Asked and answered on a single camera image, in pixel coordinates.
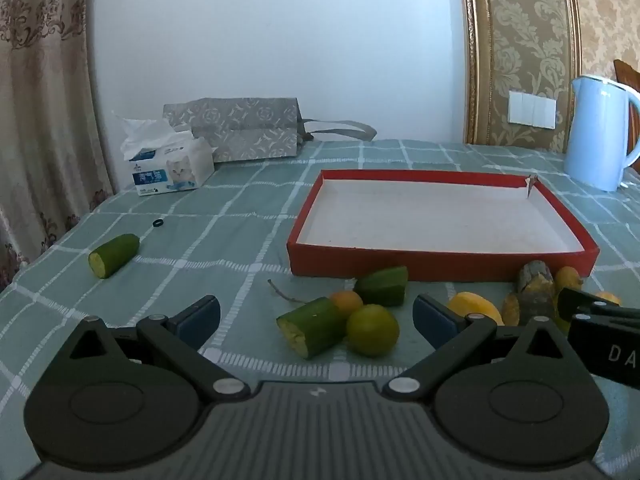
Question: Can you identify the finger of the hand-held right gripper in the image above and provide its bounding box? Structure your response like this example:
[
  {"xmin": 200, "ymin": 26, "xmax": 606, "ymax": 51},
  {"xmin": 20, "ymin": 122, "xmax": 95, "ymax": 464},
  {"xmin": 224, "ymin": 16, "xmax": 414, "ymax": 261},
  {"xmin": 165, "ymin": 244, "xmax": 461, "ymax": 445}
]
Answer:
[
  {"xmin": 557, "ymin": 287, "xmax": 626, "ymax": 322},
  {"xmin": 572, "ymin": 306, "xmax": 640, "ymax": 322}
]

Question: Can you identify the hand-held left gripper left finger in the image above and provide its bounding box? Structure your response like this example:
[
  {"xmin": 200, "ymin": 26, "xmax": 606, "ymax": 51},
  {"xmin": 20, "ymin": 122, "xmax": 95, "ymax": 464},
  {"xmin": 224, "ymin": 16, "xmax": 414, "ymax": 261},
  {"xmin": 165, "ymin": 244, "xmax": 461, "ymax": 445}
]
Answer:
[{"xmin": 69, "ymin": 296, "xmax": 252, "ymax": 403}]

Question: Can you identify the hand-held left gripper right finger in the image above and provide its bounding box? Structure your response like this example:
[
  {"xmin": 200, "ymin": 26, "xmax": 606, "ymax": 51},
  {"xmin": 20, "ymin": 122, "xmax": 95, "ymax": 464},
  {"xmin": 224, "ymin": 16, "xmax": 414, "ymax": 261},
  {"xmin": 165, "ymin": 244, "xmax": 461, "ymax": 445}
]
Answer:
[{"xmin": 382, "ymin": 295, "xmax": 571, "ymax": 403}]

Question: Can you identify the small round orange fruit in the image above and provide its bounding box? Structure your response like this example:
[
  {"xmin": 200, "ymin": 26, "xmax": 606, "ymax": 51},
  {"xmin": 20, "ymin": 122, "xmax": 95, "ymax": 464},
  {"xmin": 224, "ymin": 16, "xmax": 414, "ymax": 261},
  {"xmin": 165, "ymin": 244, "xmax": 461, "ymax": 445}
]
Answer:
[
  {"xmin": 554, "ymin": 266, "xmax": 583, "ymax": 293},
  {"xmin": 330, "ymin": 290, "xmax": 364, "ymax": 318}
]

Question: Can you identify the yellow jackfruit piece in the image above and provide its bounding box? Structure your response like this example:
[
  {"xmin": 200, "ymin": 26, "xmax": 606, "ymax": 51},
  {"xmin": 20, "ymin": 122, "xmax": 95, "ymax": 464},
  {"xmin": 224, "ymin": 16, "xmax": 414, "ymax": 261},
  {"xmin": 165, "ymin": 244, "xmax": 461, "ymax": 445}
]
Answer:
[{"xmin": 447, "ymin": 291, "xmax": 505, "ymax": 327}]

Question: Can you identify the dark sugarcane piece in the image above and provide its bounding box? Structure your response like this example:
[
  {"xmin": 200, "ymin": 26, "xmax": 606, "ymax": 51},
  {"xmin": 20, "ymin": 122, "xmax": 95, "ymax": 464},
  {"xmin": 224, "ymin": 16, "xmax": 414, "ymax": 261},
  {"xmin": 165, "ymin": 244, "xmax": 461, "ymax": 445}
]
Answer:
[{"xmin": 516, "ymin": 259, "xmax": 557, "ymax": 325}]

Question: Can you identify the green cucumber end piece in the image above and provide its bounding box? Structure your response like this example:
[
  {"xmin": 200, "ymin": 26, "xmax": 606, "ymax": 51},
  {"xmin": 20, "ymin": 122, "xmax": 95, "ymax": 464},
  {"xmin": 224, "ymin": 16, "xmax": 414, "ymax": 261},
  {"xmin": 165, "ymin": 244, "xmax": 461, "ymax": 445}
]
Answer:
[{"xmin": 354, "ymin": 266, "xmax": 410, "ymax": 307}]

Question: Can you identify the green persimmon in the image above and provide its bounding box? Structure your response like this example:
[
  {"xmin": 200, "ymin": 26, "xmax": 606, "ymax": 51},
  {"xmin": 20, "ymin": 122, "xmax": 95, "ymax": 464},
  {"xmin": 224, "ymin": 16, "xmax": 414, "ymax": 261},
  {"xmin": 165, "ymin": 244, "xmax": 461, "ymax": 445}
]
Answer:
[{"xmin": 346, "ymin": 304, "xmax": 401, "ymax": 358}]

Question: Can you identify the red shallow box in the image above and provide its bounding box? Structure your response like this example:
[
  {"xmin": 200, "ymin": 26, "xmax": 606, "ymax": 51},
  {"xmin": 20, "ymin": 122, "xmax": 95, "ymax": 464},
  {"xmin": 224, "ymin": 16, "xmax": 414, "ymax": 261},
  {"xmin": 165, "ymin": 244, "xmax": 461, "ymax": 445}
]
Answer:
[{"xmin": 286, "ymin": 169, "xmax": 600, "ymax": 283}]

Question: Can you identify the green checkered tablecloth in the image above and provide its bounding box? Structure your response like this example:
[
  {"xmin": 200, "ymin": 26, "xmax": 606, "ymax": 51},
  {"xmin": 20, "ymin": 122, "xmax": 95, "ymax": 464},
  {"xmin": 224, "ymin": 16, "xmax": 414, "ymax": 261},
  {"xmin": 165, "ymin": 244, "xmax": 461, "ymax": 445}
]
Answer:
[{"xmin": 0, "ymin": 139, "xmax": 640, "ymax": 480}]

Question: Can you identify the thin brown twig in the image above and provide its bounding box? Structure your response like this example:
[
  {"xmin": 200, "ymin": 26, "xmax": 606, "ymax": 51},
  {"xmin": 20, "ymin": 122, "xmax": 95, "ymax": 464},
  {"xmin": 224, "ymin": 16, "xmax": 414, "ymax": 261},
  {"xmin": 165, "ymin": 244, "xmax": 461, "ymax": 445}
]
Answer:
[{"xmin": 267, "ymin": 279, "xmax": 308, "ymax": 305}]

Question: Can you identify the white tissue pack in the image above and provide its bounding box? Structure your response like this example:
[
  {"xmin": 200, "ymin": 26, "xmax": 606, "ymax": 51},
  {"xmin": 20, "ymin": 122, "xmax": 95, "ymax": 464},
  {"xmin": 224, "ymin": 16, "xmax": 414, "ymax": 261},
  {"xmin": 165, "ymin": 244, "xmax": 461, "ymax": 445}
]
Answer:
[{"xmin": 111, "ymin": 110, "xmax": 218, "ymax": 197}]

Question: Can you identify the light blue kettle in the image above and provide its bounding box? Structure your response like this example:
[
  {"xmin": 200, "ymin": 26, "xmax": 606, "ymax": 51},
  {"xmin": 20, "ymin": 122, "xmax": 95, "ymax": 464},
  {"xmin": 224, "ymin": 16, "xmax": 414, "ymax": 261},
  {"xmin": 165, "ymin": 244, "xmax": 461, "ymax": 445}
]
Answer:
[{"xmin": 564, "ymin": 75, "xmax": 640, "ymax": 192}]

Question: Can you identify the grey patterned bag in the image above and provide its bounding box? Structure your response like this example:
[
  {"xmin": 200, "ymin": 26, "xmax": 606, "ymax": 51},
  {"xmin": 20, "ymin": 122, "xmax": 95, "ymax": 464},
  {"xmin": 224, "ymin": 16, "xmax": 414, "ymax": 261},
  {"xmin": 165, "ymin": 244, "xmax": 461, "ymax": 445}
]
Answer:
[{"xmin": 162, "ymin": 97, "xmax": 377, "ymax": 163}]

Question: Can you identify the brown wooden chair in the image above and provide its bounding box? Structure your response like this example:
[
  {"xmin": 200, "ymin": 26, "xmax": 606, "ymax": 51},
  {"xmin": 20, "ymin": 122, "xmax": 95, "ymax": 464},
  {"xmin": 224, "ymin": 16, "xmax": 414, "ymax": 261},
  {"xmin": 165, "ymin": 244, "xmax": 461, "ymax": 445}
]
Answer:
[{"xmin": 614, "ymin": 59, "xmax": 640, "ymax": 161}]

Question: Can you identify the beige floral curtain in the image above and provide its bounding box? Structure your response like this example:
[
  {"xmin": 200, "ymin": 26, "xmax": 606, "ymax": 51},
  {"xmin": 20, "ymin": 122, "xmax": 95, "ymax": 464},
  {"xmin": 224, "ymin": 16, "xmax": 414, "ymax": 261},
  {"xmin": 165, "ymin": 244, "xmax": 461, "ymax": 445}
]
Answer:
[{"xmin": 0, "ymin": 0, "xmax": 118, "ymax": 291}]

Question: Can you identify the gold framed wallpaper panel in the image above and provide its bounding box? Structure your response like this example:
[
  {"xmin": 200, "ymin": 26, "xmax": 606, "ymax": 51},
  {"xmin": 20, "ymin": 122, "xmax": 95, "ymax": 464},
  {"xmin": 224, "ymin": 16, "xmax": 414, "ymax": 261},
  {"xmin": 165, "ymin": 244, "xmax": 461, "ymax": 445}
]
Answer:
[{"xmin": 457, "ymin": 0, "xmax": 583, "ymax": 153}]

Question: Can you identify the white wall switch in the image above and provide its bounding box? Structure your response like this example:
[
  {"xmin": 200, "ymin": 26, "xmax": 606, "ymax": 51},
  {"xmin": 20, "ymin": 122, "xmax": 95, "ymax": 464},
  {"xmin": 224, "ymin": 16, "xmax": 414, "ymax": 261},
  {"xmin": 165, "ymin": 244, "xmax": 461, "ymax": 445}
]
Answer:
[{"xmin": 507, "ymin": 91, "xmax": 557, "ymax": 130}]

